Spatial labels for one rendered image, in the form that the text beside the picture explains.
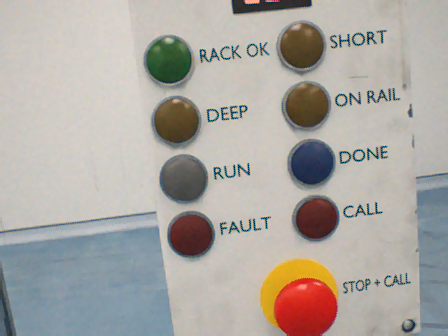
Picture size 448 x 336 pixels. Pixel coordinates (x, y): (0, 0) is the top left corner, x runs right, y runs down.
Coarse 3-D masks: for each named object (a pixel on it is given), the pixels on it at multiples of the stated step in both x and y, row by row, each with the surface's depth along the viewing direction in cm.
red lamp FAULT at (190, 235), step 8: (184, 216) 33; (192, 216) 33; (200, 216) 33; (176, 224) 33; (184, 224) 33; (192, 224) 33; (200, 224) 33; (208, 224) 33; (176, 232) 33; (184, 232) 33; (192, 232) 33; (200, 232) 33; (208, 232) 33; (176, 240) 33; (184, 240) 33; (192, 240) 33; (200, 240) 33; (208, 240) 33; (176, 248) 33; (184, 248) 33; (192, 248) 33; (200, 248) 33
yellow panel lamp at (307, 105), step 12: (300, 84) 32; (312, 84) 32; (288, 96) 32; (300, 96) 32; (312, 96) 32; (324, 96) 32; (288, 108) 32; (300, 108) 32; (312, 108) 32; (324, 108) 33; (300, 120) 33; (312, 120) 33
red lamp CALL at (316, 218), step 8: (312, 200) 34; (320, 200) 34; (304, 208) 34; (312, 208) 34; (320, 208) 34; (328, 208) 34; (296, 216) 34; (304, 216) 34; (312, 216) 34; (320, 216) 34; (328, 216) 34; (336, 216) 34; (296, 224) 34; (304, 224) 34; (312, 224) 34; (320, 224) 34; (328, 224) 34; (304, 232) 34; (312, 232) 34; (320, 232) 34; (328, 232) 34
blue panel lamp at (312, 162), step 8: (304, 144) 33; (312, 144) 33; (320, 144) 33; (296, 152) 33; (304, 152) 33; (312, 152) 33; (320, 152) 33; (328, 152) 33; (296, 160) 33; (304, 160) 33; (312, 160) 33; (320, 160) 33; (328, 160) 33; (296, 168) 33; (304, 168) 33; (312, 168) 33; (320, 168) 33; (328, 168) 33; (296, 176) 33; (304, 176) 33; (312, 176) 33; (320, 176) 33
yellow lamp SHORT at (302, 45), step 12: (300, 24) 32; (288, 36) 32; (300, 36) 32; (312, 36) 32; (288, 48) 32; (300, 48) 32; (312, 48) 32; (288, 60) 32; (300, 60) 32; (312, 60) 32
